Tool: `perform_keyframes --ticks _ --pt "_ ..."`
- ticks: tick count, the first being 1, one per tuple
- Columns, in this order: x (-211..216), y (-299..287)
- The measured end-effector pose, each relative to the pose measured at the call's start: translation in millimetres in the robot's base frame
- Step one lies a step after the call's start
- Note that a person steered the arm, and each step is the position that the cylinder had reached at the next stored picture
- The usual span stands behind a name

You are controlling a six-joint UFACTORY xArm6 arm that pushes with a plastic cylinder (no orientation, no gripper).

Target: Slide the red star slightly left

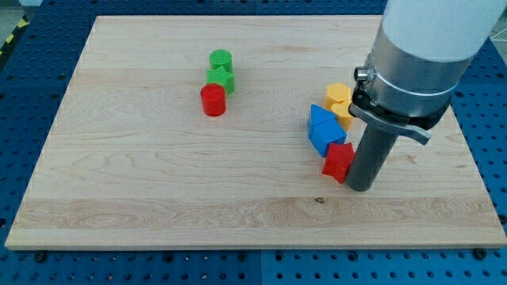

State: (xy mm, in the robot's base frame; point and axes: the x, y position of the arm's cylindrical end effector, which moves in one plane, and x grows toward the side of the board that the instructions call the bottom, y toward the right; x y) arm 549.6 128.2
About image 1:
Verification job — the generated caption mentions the green star block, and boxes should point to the green star block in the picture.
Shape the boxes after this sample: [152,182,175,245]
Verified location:
[206,66,235,95]

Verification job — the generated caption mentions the green cylinder block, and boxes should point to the green cylinder block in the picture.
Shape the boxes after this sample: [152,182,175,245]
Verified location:
[208,49,233,73]

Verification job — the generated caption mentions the yellow hexagon block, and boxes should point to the yellow hexagon block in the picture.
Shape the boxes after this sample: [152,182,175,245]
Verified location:
[323,83,352,110]

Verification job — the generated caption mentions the wooden board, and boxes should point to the wooden board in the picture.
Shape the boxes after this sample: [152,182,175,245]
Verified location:
[6,16,506,250]

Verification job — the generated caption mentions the red cylinder block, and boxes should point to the red cylinder block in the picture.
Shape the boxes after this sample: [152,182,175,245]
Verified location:
[200,83,227,116]

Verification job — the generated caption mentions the red star block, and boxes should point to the red star block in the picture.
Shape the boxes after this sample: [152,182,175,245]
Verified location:
[322,142,355,184]

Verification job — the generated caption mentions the blue triangle block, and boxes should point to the blue triangle block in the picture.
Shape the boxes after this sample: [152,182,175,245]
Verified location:
[308,104,336,131]

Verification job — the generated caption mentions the blue cube block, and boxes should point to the blue cube block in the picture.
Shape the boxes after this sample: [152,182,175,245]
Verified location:
[309,120,347,157]

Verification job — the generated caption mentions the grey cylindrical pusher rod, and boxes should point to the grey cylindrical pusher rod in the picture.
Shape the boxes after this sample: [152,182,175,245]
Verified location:
[346,125,398,192]

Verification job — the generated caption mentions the yellow heart block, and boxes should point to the yellow heart block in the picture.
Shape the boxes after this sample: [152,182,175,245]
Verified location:
[330,101,355,131]

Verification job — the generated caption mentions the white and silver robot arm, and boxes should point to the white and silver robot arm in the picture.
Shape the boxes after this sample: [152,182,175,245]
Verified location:
[345,0,506,192]

